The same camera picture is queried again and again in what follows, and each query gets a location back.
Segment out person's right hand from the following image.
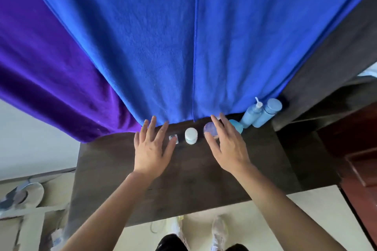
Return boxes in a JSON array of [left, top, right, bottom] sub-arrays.
[[204, 113, 253, 175]]

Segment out light blue tissue pack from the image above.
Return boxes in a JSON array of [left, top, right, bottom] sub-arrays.
[[358, 62, 377, 78]]

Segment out purple towel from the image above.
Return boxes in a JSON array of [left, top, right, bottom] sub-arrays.
[[0, 0, 142, 143]]

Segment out light blue capped bottle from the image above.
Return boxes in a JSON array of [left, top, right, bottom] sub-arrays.
[[253, 98, 283, 128]]

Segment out person's left forearm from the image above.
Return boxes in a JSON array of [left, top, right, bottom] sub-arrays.
[[60, 171, 157, 251]]

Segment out teal round jar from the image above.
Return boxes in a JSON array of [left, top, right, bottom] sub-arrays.
[[229, 119, 244, 135]]

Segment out person's white left shoe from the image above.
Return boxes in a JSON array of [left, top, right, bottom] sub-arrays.
[[169, 215, 189, 248]]

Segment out person's left hand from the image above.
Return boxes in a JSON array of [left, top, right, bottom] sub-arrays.
[[134, 116, 178, 179]]

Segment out red wooden door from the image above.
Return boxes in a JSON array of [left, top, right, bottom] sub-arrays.
[[318, 102, 377, 246]]

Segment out person's white shoe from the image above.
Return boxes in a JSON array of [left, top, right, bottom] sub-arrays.
[[210, 215, 229, 251], [169, 215, 189, 248]]

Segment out person's white right shoe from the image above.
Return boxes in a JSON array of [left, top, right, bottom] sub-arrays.
[[210, 215, 229, 251]]

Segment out light blue pump bottle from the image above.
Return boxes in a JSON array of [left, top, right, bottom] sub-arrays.
[[240, 97, 264, 129]]

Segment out rose gold round jar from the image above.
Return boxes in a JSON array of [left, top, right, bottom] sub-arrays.
[[203, 122, 220, 140]]

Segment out dark wooden table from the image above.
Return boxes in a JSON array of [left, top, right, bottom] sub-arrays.
[[63, 114, 342, 240]]

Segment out person's right forearm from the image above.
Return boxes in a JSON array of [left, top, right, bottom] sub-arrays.
[[235, 164, 348, 251]]

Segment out blue towel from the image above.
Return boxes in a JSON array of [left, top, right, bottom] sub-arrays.
[[17, 0, 377, 126]]

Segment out white round jar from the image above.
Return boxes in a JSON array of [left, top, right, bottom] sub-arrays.
[[185, 127, 198, 145]]

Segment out black shorts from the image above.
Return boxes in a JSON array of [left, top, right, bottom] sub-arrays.
[[155, 233, 249, 251]]

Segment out dark wooden shelf unit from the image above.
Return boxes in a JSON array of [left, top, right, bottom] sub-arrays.
[[271, 0, 377, 132]]

